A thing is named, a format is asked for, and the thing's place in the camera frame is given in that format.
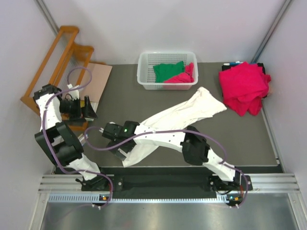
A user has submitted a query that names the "white t-shirt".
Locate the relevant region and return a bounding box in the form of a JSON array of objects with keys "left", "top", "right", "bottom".
[{"left": 122, "top": 87, "right": 227, "bottom": 167}]

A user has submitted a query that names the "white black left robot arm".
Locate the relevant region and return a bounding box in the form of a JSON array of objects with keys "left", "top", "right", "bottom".
[{"left": 33, "top": 84, "right": 109, "bottom": 190}]

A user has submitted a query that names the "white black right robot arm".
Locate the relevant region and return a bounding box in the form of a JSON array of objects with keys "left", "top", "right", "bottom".
[{"left": 101, "top": 121, "right": 242, "bottom": 190}]

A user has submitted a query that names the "black folded shirt under stack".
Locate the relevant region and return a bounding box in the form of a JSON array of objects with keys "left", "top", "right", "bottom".
[{"left": 222, "top": 62, "right": 266, "bottom": 74}]

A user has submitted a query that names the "stack of folded pink shirts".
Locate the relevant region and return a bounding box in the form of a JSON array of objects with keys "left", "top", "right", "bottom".
[{"left": 218, "top": 62, "right": 272, "bottom": 116}]

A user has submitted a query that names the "yellow picture book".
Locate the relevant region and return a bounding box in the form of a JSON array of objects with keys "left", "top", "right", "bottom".
[{"left": 80, "top": 100, "right": 98, "bottom": 121}]

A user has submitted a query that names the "bundle of marker pens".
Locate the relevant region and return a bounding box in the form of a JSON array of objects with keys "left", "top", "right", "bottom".
[{"left": 78, "top": 134, "right": 88, "bottom": 146}]

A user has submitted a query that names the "brown cardboard sheet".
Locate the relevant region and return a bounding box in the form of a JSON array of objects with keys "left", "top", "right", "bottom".
[{"left": 80, "top": 63, "right": 112, "bottom": 103}]

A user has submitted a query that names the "orange wooden rack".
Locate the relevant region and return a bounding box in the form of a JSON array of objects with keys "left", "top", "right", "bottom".
[{"left": 21, "top": 25, "right": 94, "bottom": 116}]

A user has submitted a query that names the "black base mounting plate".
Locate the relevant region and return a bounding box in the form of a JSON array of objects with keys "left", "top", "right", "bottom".
[{"left": 80, "top": 166, "right": 252, "bottom": 199}]

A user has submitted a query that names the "white plastic laundry basket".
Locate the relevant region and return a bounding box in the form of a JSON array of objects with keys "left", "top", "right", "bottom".
[{"left": 137, "top": 51, "right": 199, "bottom": 91}]

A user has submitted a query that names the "green t-shirt in basket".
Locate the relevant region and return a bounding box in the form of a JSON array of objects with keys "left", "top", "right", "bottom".
[{"left": 153, "top": 61, "right": 185, "bottom": 83}]

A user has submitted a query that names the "pink t-shirt in basket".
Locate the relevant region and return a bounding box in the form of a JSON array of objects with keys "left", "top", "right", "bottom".
[{"left": 164, "top": 62, "right": 194, "bottom": 83}]

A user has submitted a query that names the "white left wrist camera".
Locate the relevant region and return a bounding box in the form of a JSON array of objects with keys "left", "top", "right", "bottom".
[{"left": 65, "top": 84, "right": 80, "bottom": 101}]

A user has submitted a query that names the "aluminium frame rail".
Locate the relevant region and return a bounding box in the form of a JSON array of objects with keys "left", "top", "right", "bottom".
[{"left": 38, "top": 173, "right": 300, "bottom": 204}]

